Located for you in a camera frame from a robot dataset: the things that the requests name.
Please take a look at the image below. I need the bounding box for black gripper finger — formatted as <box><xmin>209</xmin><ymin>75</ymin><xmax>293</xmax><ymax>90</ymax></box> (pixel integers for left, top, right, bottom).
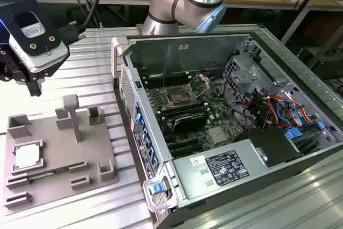
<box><xmin>26</xmin><ymin>63</ymin><xmax>59</xmax><ymax>98</ymax></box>
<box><xmin>0</xmin><ymin>48</ymin><xmax>28</xmax><ymax>83</ymax></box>

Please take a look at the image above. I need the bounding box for silver CPU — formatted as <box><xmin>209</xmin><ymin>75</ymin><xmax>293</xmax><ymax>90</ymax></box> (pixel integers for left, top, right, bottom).
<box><xmin>14</xmin><ymin>145</ymin><xmax>41</xmax><ymax>171</ymax></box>

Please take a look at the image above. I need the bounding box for black RAM slot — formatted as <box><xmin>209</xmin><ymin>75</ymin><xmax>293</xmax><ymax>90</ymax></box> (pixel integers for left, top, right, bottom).
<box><xmin>146</xmin><ymin>77</ymin><xmax>190</xmax><ymax>87</ymax></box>
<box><xmin>160</xmin><ymin>107</ymin><xmax>208</xmax><ymax>120</ymax></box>
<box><xmin>143</xmin><ymin>71</ymin><xmax>188</xmax><ymax>80</ymax></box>
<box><xmin>159</xmin><ymin>101</ymin><xmax>206</xmax><ymax>113</ymax></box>

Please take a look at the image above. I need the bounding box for CPU socket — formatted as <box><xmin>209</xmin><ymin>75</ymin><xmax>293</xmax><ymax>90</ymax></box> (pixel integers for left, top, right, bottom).
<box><xmin>165</xmin><ymin>85</ymin><xmax>200</xmax><ymax>108</ymax></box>

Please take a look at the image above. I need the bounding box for black expansion slot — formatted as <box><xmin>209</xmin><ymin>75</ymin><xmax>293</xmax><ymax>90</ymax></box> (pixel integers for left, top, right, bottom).
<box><xmin>167</xmin><ymin>137</ymin><xmax>207</xmax><ymax>158</ymax></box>

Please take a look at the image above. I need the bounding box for grey parts rack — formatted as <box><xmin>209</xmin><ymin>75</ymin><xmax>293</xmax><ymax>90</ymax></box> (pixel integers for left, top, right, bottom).
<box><xmin>4</xmin><ymin>94</ymin><xmax>120</xmax><ymax>210</ymax></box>

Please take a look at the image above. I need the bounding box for open PC case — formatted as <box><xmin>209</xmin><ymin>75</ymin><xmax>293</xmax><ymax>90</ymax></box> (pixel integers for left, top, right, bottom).
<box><xmin>111</xmin><ymin>24</ymin><xmax>343</xmax><ymax>229</ymax></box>

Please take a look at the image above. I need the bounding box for black graphics card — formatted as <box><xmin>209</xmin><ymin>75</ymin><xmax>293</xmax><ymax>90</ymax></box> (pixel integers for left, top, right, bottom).
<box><xmin>171</xmin><ymin>111</ymin><xmax>209</xmax><ymax>134</ymax></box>

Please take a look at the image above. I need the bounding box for blue case latch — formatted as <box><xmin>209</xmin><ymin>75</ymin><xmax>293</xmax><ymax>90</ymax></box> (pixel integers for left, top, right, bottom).
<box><xmin>150</xmin><ymin>183</ymin><xmax>165</xmax><ymax>195</ymax></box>

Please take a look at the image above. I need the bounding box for metal socket cover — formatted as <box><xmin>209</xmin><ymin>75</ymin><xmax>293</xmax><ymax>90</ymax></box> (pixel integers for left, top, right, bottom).
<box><xmin>187</xmin><ymin>72</ymin><xmax>214</xmax><ymax>99</ymax></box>

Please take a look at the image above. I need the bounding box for grey power supply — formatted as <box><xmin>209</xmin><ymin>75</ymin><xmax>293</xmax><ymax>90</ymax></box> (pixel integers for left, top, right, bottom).
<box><xmin>171</xmin><ymin>139</ymin><xmax>271</xmax><ymax>206</ymax></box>

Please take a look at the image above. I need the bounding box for silver chipset heatsink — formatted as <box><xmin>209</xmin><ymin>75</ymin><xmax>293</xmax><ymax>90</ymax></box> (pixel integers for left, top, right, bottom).
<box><xmin>208</xmin><ymin>126</ymin><xmax>226</xmax><ymax>144</ymax></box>

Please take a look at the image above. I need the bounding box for green motherboard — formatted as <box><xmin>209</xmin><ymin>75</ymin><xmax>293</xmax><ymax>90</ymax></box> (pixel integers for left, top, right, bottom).
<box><xmin>144</xmin><ymin>73</ymin><xmax>242</xmax><ymax>160</ymax></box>

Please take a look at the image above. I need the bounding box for silver metal drive cage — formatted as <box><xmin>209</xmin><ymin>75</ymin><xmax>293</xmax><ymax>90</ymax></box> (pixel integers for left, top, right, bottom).
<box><xmin>222</xmin><ymin>38</ymin><xmax>269</xmax><ymax>98</ymax></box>

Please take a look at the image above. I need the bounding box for black plastic shroud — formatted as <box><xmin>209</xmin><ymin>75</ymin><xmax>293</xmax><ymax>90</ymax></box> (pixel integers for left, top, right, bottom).
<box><xmin>237</xmin><ymin>128</ymin><xmax>305</xmax><ymax>168</ymax></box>

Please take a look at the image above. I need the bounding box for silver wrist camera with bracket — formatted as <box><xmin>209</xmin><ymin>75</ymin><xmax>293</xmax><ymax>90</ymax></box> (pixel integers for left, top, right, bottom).
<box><xmin>5</xmin><ymin>0</ymin><xmax>71</xmax><ymax>73</ymax></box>

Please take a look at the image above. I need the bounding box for black wire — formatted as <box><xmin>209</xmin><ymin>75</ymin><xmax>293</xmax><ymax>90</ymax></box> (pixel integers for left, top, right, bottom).
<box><xmin>221</xmin><ymin>77</ymin><xmax>254</xmax><ymax>129</ymax></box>

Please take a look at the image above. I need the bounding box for red wire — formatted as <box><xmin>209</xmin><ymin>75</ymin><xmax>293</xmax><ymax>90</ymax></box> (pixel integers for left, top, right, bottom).
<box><xmin>241</xmin><ymin>97</ymin><xmax>259</xmax><ymax>109</ymax></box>

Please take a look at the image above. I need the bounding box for blue wire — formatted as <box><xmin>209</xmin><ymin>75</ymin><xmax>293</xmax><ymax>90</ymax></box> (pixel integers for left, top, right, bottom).
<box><xmin>275</xmin><ymin>101</ymin><xmax>305</xmax><ymax>124</ymax></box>

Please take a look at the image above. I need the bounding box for blue drive carrier handle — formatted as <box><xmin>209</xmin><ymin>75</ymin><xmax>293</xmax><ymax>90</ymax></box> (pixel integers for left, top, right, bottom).
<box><xmin>285</xmin><ymin>129</ymin><xmax>303</xmax><ymax>141</ymax></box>

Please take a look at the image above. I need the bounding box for orange wire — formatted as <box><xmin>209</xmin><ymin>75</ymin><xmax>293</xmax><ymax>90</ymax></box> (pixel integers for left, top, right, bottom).
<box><xmin>267</xmin><ymin>94</ymin><xmax>316</xmax><ymax>124</ymax></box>

